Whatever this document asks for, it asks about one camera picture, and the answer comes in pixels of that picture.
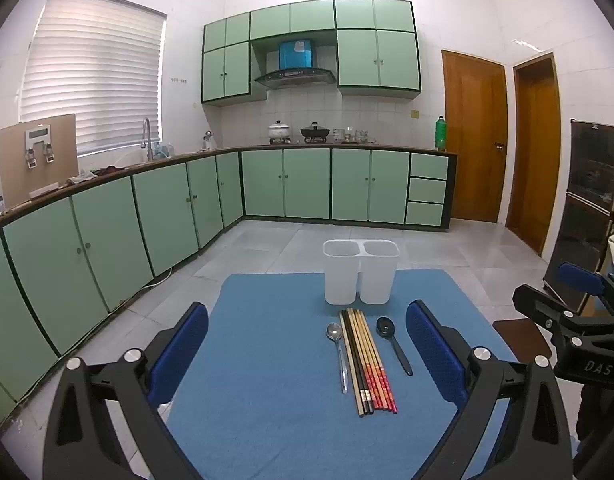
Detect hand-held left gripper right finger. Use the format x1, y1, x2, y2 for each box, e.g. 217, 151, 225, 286
406, 300, 574, 480

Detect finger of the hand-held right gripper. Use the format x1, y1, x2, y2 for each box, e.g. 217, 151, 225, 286
513, 284, 614, 356
558, 261, 614, 316

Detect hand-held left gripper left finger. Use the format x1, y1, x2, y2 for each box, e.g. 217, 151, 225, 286
43, 301, 209, 480

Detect black plastic spoon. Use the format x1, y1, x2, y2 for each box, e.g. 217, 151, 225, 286
376, 316, 414, 377

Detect metal spoon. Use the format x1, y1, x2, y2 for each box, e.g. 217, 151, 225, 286
326, 322, 349, 395

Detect white double utensil holder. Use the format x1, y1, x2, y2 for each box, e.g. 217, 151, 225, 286
322, 239, 400, 306

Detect brown wooden stool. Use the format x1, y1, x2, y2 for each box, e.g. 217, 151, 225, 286
492, 319, 552, 366

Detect black glass-front cabinet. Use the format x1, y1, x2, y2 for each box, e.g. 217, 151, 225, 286
543, 119, 614, 311

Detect blue table mat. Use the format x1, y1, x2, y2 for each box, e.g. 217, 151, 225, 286
165, 269, 525, 480

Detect plain wooden door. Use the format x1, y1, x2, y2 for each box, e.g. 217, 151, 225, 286
505, 52, 562, 256

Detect green base cabinets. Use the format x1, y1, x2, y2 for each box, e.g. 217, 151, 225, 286
0, 147, 459, 431

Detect metal sink faucet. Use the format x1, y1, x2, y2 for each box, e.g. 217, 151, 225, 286
140, 117, 155, 162

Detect white cooking pot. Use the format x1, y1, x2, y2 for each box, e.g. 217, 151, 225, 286
267, 120, 292, 145

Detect black wok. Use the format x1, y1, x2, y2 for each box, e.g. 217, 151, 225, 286
300, 121, 331, 143

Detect wooden board with metal clips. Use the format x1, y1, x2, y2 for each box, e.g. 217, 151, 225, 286
0, 113, 79, 209

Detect white window blinds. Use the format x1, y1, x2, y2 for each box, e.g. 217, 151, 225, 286
18, 0, 168, 157

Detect black range hood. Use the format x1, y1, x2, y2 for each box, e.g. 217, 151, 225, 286
253, 67, 337, 90

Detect blue range hood chimney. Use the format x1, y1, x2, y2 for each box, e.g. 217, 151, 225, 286
278, 40, 318, 70

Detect wooden door with handle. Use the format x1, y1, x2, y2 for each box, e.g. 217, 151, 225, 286
441, 49, 509, 224

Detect green wall cabinets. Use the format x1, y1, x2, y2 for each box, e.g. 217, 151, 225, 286
201, 0, 422, 107

